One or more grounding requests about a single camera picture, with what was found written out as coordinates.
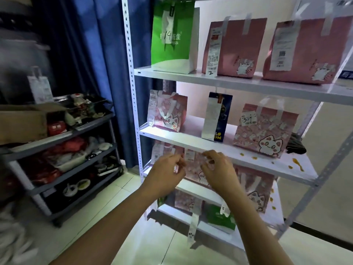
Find person's left hand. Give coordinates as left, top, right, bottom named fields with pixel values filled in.
left=143, top=154, right=186, bottom=195

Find pile of white plastic items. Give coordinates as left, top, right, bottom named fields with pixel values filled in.
left=0, top=204, right=39, bottom=265

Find dark blue paper bag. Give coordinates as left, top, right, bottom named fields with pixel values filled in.
left=201, top=92, right=233, bottom=142

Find black cloth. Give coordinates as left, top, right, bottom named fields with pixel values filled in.
left=285, top=132, right=307, bottom=155

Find person's left forearm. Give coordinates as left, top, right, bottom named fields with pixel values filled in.
left=49, top=183, right=169, bottom=265

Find blue curtain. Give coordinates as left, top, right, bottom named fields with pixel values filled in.
left=59, top=0, right=163, bottom=169

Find red plastic bags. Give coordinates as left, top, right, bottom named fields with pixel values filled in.
left=30, top=136, right=89, bottom=186

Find long white hanging receipt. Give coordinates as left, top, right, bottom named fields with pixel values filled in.
left=188, top=212, right=199, bottom=249

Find person's right forearm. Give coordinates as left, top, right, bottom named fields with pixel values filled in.
left=215, top=188, right=297, bottom=265

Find pink cat bag with note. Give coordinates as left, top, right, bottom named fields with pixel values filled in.
left=233, top=98, right=299, bottom=159

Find plain pink bag wide receipt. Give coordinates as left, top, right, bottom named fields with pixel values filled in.
left=263, top=8, right=348, bottom=85

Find black tray of condiments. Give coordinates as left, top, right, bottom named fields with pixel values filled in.
left=66, top=93, right=114, bottom=128

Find white metal shelf rack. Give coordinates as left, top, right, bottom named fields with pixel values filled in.
left=121, top=0, right=353, bottom=251

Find small pink cat bag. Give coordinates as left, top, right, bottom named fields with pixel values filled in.
left=147, top=89, right=188, bottom=133

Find person's right hand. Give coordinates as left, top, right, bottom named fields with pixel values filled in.
left=200, top=150, right=237, bottom=194

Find grey utility cart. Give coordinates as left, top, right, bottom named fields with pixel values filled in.
left=0, top=95, right=124, bottom=228

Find small green paper bag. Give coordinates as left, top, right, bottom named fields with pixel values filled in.
left=207, top=204, right=236, bottom=235

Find white bag with receipt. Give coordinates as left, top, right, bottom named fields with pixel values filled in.
left=27, top=66, right=54, bottom=104

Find red packet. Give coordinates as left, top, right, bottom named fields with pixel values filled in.
left=47, top=121, right=67, bottom=137

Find brown cardboard box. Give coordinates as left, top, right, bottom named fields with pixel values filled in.
left=0, top=103, right=67, bottom=145

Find pink cat print bag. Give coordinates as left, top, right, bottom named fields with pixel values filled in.
left=174, top=189, right=204, bottom=213
left=183, top=149, right=221, bottom=188
left=234, top=165, right=276, bottom=214

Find pink bag with receipt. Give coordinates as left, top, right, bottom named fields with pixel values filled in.
left=150, top=141, right=185, bottom=174

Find plain pink bag long receipt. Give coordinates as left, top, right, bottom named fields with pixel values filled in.
left=202, top=14, right=267, bottom=79

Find green and white paper bag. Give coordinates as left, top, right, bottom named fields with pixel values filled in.
left=151, top=0, right=200, bottom=75

